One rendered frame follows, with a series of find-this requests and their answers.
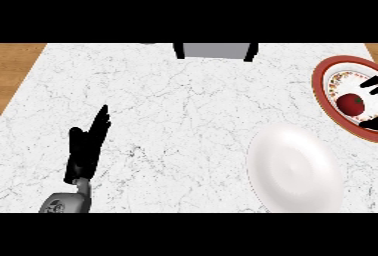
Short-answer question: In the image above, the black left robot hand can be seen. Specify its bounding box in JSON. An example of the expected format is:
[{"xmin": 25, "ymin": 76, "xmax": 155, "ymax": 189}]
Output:
[{"xmin": 62, "ymin": 104, "xmax": 112, "ymax": 186}]

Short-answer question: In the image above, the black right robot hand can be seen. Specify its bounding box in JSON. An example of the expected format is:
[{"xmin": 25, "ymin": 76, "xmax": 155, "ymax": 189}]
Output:
[{"xmin": 357, "ymin": 75, "xmax": 378, "ymax": 132}]

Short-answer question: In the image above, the red tomato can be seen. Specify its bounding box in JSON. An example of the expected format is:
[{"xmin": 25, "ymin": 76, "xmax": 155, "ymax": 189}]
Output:
[{"xmin": 335, "ymin": 93, "xmax": 366, "ymax": 115}]

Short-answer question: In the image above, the red rimmed patterned plate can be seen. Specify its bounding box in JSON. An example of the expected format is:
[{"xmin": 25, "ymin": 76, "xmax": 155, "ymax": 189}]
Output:
[{"xmin": 310, "ymin": 55, "xmax": 378, "ymax": 144}]

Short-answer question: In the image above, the plain white plate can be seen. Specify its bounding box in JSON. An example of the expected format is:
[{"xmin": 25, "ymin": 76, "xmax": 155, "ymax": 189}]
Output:
[{"xmin": 245, "ymin": 124, "xmax": 345, "ymax": 214}]

